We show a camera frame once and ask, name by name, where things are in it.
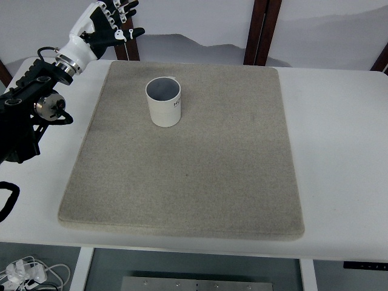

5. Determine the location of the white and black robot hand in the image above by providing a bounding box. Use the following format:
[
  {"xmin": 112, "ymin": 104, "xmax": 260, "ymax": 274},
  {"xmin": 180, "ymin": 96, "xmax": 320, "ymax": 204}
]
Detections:
[{"xmin": 56, "ymin": 1, "xmax": 145, "ymax": 74}]

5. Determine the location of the white ribbed paper cup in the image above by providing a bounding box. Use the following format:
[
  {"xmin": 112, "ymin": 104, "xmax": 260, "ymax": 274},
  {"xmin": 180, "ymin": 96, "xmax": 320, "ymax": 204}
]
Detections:
[{"xmin": 145, "ymin": 76, "xmax": 181, "ymax": 127}]

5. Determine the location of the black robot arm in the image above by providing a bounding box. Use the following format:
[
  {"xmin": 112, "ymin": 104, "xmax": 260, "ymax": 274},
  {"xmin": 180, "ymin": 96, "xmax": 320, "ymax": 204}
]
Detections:
[{"xmin": 1, "ymin": 47, "xmax": 75, "ymax": 164}]

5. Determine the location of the grey felt mat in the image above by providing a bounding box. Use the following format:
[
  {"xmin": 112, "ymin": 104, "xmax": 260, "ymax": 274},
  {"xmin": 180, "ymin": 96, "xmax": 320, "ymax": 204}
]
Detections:
[{"xmin": 58, "ymin": 61, "xmax": 304, "ymax": 240}]

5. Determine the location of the black table control panel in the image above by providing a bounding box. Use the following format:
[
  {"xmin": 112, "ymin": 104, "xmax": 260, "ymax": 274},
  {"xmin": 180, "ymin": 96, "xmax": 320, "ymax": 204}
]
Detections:
[{"xmin": 343, "ymin": 261, "xmax": 388, "ymax": 271}]

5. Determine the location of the left brown wooden screen post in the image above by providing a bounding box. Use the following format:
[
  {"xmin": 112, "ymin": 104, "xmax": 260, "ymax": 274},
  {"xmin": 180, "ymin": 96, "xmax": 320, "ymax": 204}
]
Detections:
[{"xmin": 114, "ymin": 9, "xmax": 139, "ymax": 61}]

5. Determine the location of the brown wooden screen post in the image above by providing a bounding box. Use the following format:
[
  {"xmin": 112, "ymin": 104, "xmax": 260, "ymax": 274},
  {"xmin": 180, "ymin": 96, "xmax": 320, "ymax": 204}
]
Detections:
[
  {"xmin": 114, "ymin": 9, "xmax": 139, "ymax": 61},
  {"xmin": 243, "ymin": 0, "xmax": 282, "ymax": 66},
  {"xmin": 370, "ymin": 44, "xmax": 388, "ymax": 75}
]

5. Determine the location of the far left brown wooden post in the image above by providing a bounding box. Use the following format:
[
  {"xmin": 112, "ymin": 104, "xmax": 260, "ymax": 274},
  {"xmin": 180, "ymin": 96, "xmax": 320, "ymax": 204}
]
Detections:
[{"xmin": 0, "ymin": 60, "xmax": 13, "ymax": 87}]

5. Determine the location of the middle brown wooden screen post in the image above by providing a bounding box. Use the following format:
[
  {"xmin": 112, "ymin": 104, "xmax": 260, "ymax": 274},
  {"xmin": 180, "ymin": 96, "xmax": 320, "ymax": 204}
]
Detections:
[{"xmin": 243, "ymin": 0, "xmax": 282, "ymax": 66}]

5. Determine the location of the black sleeved cable loop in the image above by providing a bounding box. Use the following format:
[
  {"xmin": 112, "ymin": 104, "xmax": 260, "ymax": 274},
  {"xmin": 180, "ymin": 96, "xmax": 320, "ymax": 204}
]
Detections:
[{"xmin": 0, "ymin": 181, "xmax": 21, "ymax": 224}]

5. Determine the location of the grey metal base plate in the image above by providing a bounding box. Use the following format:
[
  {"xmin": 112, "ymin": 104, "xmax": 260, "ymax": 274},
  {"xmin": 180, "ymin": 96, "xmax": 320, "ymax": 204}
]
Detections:
[{"xmin": 121, "ymin": 276, "xmax": 273, "ymax": 291}]

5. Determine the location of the white charger with cables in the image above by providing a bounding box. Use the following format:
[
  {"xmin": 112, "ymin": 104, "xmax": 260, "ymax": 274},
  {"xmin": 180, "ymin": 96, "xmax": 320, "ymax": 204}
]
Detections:
[{"xmin": 1, "ymin": 256, "xmax": 72, "ymax": 290}]

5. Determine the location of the right brown wooden screen post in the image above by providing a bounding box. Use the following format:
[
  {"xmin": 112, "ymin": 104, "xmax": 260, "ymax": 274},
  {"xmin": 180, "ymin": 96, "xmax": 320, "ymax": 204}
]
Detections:
[{"xmin": 370, "ymin": 44, "xmax": 388, "ymax": 75}]

